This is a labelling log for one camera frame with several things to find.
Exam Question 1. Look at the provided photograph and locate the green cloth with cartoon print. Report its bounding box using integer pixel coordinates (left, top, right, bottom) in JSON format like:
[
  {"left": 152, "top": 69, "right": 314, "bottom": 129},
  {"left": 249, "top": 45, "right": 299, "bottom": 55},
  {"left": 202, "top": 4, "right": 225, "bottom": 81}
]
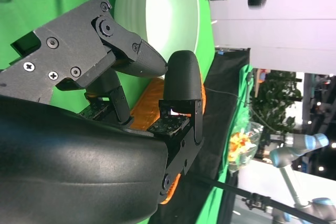
[{"left": 202, "top": 63, "right": 254, "bottom": 224}]

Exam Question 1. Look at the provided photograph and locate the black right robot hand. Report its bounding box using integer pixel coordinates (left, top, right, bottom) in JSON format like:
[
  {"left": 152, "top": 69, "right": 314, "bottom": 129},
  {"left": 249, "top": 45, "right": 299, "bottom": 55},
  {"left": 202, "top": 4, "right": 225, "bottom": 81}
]
[{"left": 0, "top": 0, "right": 205, "bottom": 224}]

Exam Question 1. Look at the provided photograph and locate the black backdrop curtain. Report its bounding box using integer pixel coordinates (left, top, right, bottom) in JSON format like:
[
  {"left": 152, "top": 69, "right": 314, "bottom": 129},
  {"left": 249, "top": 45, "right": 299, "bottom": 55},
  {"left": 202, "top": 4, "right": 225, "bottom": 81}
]
[{"left": 149, "top": 48, "right": 251, "bottom": 224}]

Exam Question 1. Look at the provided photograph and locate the grey building pillar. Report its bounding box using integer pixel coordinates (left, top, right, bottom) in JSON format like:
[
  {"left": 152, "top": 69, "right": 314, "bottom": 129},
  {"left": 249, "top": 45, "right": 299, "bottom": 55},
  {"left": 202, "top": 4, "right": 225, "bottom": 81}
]
[{"left": 301, "top": 73, "right": 316, "bottom": 135}]

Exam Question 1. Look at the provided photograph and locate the orange wicker basket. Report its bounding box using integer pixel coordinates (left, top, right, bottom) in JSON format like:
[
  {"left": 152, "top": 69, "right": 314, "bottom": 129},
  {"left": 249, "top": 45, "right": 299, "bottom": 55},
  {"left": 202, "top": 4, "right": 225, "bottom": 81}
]
[{"left": 130, "top": 70, "right": 208, "bottom": 205}]

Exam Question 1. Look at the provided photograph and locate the grey round bowl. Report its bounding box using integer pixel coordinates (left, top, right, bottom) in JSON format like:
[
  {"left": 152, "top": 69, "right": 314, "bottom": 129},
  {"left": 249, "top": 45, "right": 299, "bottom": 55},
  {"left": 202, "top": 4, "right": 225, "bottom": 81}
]
[{"left": 114, "top": 0, "right": 201, "bottom": 78}]

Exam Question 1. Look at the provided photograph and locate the clear bag of bread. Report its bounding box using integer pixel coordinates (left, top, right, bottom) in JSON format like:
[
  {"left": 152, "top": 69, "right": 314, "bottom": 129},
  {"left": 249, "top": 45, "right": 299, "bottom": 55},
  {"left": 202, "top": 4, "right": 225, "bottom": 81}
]
[{"left": 227, "top": 121, "right": 263, "bottom": 175}]

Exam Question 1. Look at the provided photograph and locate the thin white cable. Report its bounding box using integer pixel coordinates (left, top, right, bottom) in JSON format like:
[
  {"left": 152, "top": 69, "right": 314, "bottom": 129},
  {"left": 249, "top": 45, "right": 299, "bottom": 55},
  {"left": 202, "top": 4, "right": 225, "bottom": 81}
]
[{"left": 204, "top": 87, "right": 279, "bottom": 132}]

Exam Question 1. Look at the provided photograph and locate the black boom pole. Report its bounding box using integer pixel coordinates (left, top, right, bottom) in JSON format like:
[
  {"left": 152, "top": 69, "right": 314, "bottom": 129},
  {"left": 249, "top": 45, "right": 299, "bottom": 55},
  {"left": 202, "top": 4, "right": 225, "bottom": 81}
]
[{"left": 194, "top": 175, "right": 336, "bottom": 224}]

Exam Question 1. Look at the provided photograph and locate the green leafy plant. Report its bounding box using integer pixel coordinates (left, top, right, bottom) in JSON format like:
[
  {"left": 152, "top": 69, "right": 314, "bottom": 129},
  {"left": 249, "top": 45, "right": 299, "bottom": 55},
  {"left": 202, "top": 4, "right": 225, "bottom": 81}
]
[{"left": 250, "top": 70, "right": 302, "bottom": 133}]

